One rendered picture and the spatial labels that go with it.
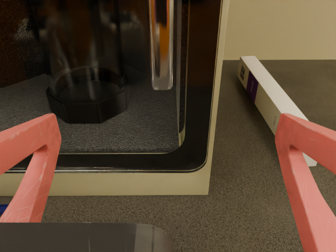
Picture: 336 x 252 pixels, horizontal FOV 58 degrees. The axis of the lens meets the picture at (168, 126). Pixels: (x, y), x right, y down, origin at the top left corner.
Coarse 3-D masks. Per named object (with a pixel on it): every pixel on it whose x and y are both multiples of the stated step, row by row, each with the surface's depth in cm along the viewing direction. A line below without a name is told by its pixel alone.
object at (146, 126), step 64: (0, 0) 22; (64, 0) 22; (128, 0) 22; (192, 0) 22; (0, 64) 25; (64, 64) 25; (128, 64) 25; (192, 64) 25; (0, 128) 29; (64, 128) 29; (128, 128) 29; (192, 128) 29
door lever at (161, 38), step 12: (156, 0) 18; (168, 0) 18; (156, 12) 18; (168, 12) 18; (156, 24) 18; (168, 24) 18; (156, 36) 19; (168, 36) 19; (156, 48) 19; (168, 48) 19; (156, 60) 20; (168, 60) 20; (156, 72) 20; (168, 72) 20; (156, 84) 21; (168, 84) 21
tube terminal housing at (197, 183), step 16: (224, 0) 24; (224, 16) 24; (224, 32) 25; (208, 144) 32; (208, 160) 33; (0, 176) 35; (16, 176) 35; (64, 176) 35; (80, 176) 35; (96, 176) 35; (112, 176) 35; (128, 176) 35; (144, 176) 35; (160, 176) 35; (176, 176) 35; (192, 176) 35; (208, 176) 35; (0, 192) 36; (64, 192) 36; (80, 192) 36; (96, 192) 36; (112, 192) 36; (128, 192) 36; (144, 192) 36; (160, 192) 36; (176, 192) 36; (192, 192) 36
